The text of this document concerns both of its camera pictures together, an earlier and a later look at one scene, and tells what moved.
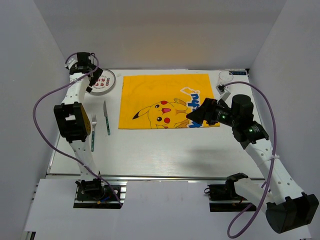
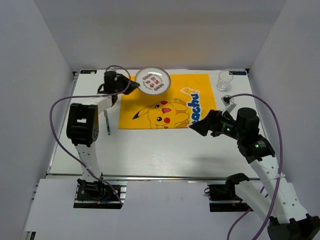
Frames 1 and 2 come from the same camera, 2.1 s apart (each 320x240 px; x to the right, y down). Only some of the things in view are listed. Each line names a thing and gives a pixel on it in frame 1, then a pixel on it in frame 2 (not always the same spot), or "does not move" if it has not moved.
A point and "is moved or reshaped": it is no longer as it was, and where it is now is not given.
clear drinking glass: (224, 77) does not move
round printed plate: (104, 82) is moved or reshaped
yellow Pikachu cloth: (163, 101) does not move
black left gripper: (96, 74) -> (124, 79)
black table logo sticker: (237, 73) does not move
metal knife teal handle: (105, 114) does not move
